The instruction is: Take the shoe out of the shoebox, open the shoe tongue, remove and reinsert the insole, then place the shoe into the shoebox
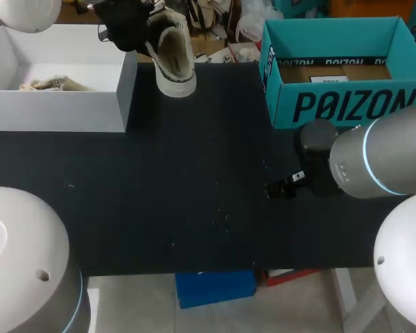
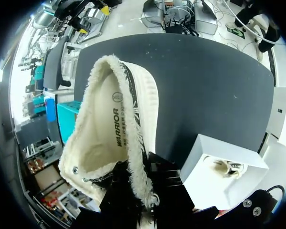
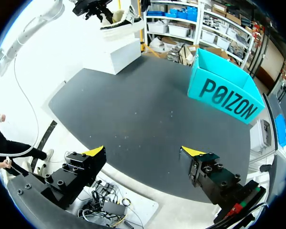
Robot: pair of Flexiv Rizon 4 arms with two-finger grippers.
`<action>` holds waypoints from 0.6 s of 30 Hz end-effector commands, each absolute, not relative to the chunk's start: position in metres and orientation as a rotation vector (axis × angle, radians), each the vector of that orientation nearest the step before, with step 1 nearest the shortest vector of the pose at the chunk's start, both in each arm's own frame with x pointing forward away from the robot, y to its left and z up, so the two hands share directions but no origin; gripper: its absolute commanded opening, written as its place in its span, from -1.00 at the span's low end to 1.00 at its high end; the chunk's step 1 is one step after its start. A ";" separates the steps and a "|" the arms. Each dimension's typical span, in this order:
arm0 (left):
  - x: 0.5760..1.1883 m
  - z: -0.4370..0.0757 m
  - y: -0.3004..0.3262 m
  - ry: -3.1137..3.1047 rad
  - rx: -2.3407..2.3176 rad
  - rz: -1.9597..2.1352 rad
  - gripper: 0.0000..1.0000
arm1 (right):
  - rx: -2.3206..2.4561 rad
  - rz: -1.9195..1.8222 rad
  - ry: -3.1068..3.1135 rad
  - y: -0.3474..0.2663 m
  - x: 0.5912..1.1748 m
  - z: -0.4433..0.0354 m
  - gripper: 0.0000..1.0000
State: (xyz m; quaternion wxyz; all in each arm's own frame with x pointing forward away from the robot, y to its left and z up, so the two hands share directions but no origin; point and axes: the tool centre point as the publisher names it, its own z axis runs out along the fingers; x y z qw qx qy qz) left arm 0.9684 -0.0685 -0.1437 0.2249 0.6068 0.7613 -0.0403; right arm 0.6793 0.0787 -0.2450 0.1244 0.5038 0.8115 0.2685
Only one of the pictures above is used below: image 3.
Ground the white and black shoe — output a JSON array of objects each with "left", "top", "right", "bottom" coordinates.
[{"left": 100, "top": 4, "right": 145, "bottom": 32}]

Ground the white cable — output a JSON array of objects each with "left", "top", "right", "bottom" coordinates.
[{"left": 0, "top": 35, "right": 40, "bottom": 158}]

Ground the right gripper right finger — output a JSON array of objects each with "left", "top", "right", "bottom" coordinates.
[{"left": 179, "top": 146, "right": 242, "bottom": 205}]

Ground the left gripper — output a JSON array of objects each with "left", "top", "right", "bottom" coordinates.
[{"left": 72, "top": 0, "right": 114, "bottom": 24}]

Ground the teal box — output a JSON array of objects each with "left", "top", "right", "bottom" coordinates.
[{"left": 187, "top": 47, "right": 266, "bottom": 125}]

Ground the person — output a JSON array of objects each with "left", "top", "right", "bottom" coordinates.
[{"left": 0, "top": 107, "right": 55, "bottom": 177}]

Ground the white shoebox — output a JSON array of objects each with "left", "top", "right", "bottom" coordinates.
[{"left": 82, "top": 30, "right": 143, "bottom": 76}]

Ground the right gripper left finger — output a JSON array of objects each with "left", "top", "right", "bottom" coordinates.
[{"left": 41, "top": 145, "right": 107, "bottom": 210}]

